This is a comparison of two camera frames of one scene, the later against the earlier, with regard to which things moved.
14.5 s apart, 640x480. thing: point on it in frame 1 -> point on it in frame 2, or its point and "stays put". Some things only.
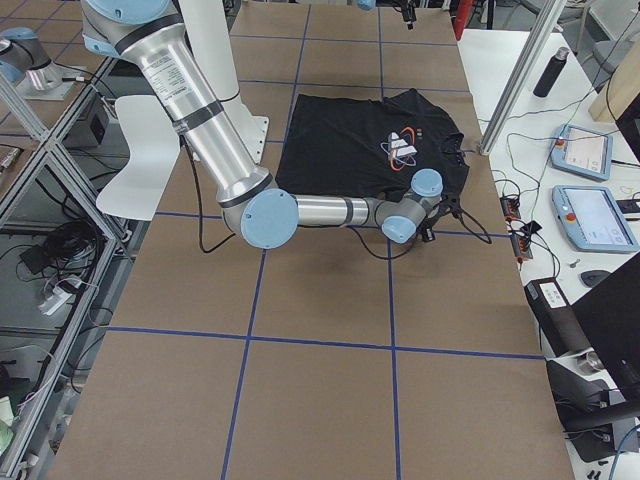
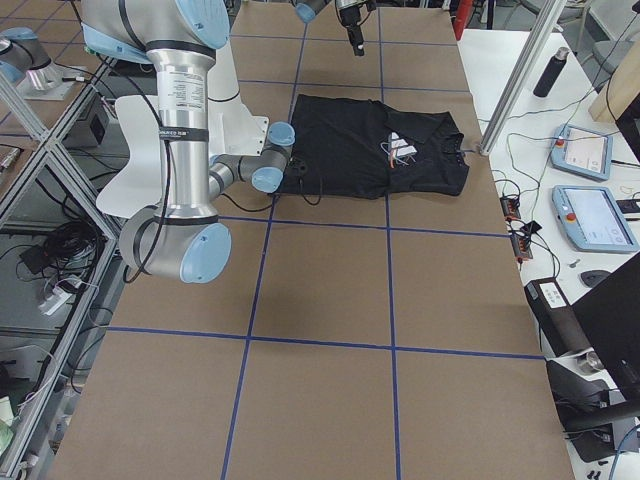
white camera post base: [207, 26] stays put
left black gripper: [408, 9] -> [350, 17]
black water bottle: [551, 73] stays put
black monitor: [610, 318] stays put
